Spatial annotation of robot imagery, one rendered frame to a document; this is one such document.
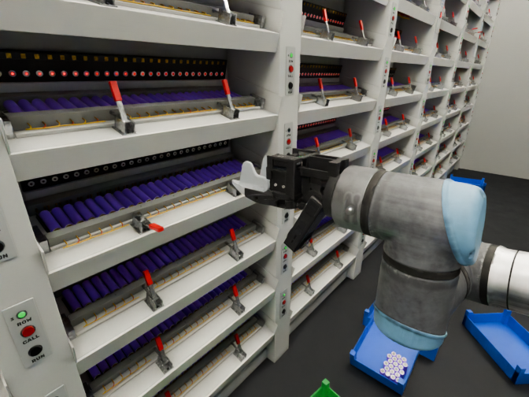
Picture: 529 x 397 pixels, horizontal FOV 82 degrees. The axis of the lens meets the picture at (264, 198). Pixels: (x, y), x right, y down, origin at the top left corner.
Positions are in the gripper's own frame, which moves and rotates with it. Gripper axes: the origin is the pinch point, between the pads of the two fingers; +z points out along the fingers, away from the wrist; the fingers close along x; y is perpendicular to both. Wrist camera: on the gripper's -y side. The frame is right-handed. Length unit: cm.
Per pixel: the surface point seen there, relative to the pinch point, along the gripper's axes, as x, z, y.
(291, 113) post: -36.4, 15.6, 9.2
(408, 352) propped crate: -65, -21, -83
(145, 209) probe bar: 9.7, 21.1, -7.2
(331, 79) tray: -89, 33, 18
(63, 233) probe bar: 25.5, 21.2, -6.7
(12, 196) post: 31.4, 15.8, 3.3
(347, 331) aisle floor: -64, 4, -87
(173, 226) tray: 6.3, 16.5, -11.4
